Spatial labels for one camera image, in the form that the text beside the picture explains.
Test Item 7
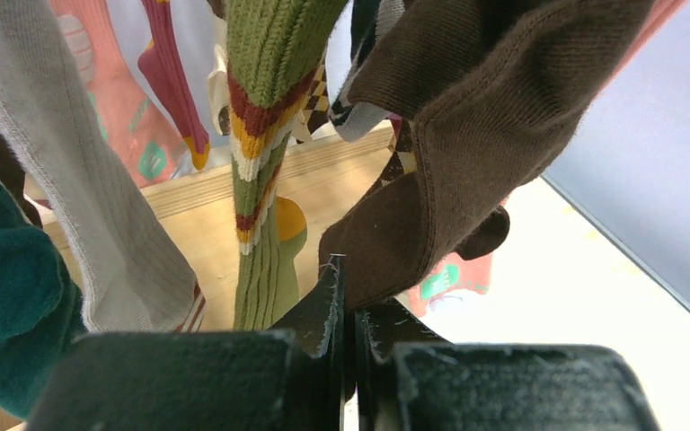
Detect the brown yellow argyle sock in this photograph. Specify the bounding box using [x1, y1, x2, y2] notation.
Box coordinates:
[293, 61, 416, 196]

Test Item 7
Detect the maroon striped sock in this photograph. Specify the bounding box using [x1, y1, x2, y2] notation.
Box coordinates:
[137, 0, 210, 171]

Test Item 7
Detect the green striped sock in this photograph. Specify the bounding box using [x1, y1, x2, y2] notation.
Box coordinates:
[225, 0, 345, 330]

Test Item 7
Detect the dark teal sock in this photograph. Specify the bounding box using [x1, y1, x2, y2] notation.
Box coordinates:
[0, 183, 86, 418]

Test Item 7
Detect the pink sock with green patches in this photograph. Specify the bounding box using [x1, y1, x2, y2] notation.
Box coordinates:
[50, 0, 186, 188]

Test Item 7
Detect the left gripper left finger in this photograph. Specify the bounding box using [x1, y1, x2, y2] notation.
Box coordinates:
[27, 255, 346, 430]

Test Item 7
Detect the wooden hanger rack frame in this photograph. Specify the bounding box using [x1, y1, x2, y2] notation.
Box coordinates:
[0, 121, 397, 431]

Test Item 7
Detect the grey sock with red stripes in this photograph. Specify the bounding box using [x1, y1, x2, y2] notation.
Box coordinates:
[0, 1, 205, 332]

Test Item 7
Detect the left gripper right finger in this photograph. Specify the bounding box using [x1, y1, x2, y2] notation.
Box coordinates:
[355, 300, 659, 430]

